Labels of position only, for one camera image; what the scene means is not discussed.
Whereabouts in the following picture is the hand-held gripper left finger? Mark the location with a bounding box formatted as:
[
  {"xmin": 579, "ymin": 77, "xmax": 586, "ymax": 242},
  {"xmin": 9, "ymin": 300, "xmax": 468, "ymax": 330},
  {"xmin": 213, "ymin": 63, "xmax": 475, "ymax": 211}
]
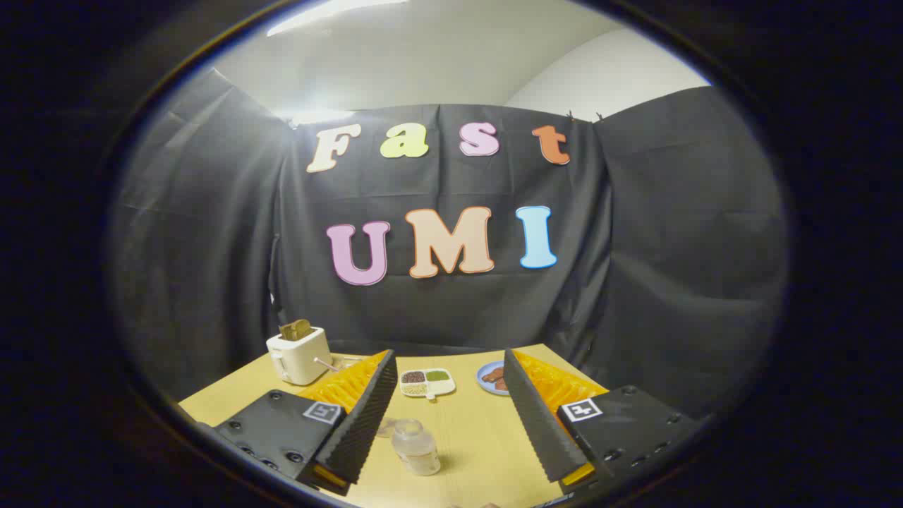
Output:
[{"xmin": 212, "ymin": 349, "xmax": 399, "ymax": 497}]

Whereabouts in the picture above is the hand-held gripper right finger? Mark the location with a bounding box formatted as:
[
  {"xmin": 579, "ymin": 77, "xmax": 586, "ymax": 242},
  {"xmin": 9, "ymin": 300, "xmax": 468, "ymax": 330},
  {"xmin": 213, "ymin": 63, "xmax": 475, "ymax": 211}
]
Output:
[{"xmin": 502, "ymin": 348, "xmax": 708, "ymax": 496}]

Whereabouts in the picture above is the clear plastic juice bottle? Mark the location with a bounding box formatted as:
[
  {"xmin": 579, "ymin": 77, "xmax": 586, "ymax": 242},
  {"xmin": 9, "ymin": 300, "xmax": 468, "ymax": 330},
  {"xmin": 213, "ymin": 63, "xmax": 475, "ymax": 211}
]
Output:
[{"xmin": 390, "ymin": 418, "xmax": 442, "ymax": 476}]

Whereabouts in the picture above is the white divided snack tray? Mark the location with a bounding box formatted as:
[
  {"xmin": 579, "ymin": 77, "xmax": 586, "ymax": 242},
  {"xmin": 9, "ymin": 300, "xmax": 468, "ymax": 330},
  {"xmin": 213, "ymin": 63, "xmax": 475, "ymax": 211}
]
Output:
[{"xmin": 400, "ymin": 368, "xmax": 456, "ymax": 401}]

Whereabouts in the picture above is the small blue plate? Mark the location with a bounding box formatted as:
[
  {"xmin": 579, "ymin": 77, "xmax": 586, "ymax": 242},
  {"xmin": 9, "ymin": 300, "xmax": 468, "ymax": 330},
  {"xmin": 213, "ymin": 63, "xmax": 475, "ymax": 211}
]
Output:
[{"xmin": 476, "ymin": 361, "xmax": 512, "ymax": 397}]

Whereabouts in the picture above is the wooden table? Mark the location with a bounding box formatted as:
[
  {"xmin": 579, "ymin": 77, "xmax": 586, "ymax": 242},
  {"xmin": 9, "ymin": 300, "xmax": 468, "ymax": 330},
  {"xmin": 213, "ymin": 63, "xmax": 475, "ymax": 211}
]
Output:
[{"xmin": 178, "ymin": 344, "xmax": 614, "ymax": 508}]

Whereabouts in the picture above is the white toaster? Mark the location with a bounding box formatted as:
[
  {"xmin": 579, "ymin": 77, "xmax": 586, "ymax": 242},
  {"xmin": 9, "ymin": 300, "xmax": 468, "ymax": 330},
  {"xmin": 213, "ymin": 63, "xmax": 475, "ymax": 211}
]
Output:
[{"xmin": 267, "ymin": 326, "xmax": 332, "ymax": 386}]

